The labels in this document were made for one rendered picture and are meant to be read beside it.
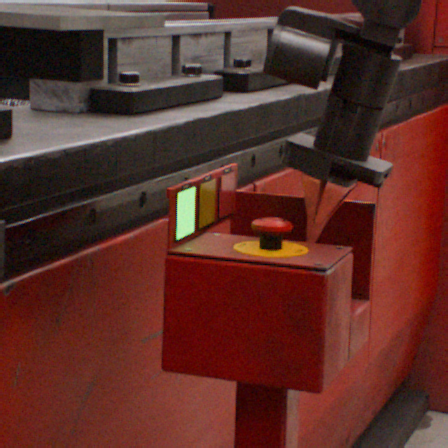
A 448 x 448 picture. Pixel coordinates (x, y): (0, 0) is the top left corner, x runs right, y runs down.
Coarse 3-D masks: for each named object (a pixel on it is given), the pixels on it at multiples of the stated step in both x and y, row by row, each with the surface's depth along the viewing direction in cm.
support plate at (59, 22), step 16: (0, 16) 87; (16, 16) 87; (32, 16) 86; (48, 16) 86; (64, 16) 86; (80, 16) 88; (96, 16) 91; (112, 16) 93; (128, 16) 96; (144, 16) 98; (160, 16) 101
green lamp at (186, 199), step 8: (184, 192) 120; (192, 192) 122; (184, 200) 120; (192, 200) 122; (184, 208) 120; (192, 208) 122; (184, 216) 120; (192, 216) 122; (184, 224) 120; (192, 224) 123; (184, 232) 121
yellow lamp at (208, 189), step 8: (200, 184) 124; (208, 184) 126; (200, 192) 124; (208, 192) 126; (200, 200) 124; (208, 200) 126; (200, 208) 124; (208, 208) 127; (200, 216) 125; (208, 216) 127; (200, 224) 125
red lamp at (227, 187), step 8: (224, 176) 131; (232, 176) 133; (224, 184) 131; (232, 184) 134; (224, 192) 131; (232, 192) 134; (224, 200) 131; (232, 200) 134; (224, 208) 132; (232, 208) 134
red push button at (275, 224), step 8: (256, 224) 119; (264, 224) 118; (272, 224) 118; (280, 224) 118; (288, 224) 119; (256, 232) 119; (264, 232) 118; (272, 232) 118; (280, 232) 118; (288, 232) 119; (264, 240) 119; (272, 240) 119; (280, 240) 119; (264, 248) 119; (272, 248) 119; (280, 248) 120
